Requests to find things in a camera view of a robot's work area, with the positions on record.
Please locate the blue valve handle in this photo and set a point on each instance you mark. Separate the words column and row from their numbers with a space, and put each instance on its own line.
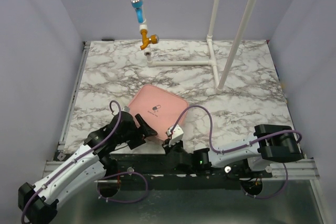
column 137, row 5

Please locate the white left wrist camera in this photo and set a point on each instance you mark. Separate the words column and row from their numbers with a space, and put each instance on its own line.
column 126, row 109

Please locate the pink medicine kit case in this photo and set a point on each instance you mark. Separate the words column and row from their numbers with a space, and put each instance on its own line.
column 158, row 107

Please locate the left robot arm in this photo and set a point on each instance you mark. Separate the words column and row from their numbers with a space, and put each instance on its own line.
column 39, row 202

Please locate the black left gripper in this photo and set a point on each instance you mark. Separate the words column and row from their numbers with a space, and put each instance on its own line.
column 139, row 140

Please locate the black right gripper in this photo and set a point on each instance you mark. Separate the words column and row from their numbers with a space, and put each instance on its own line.
column 170, row 147

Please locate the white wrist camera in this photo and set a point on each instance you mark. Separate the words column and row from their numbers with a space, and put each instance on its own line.
column 126, row 109
column 175, row 134

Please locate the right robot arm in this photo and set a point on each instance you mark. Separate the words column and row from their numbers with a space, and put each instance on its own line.
column 268, row 144

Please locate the white PVC pipe frame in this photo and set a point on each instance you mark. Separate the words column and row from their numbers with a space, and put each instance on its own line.
column 219, row 79

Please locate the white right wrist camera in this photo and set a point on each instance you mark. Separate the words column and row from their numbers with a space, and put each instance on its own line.
column 175, row 134

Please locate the orange brass faucet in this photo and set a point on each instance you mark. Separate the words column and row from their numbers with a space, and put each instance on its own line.
column 153, row 39

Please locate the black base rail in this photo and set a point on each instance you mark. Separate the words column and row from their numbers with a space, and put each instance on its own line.
column 169, row 172

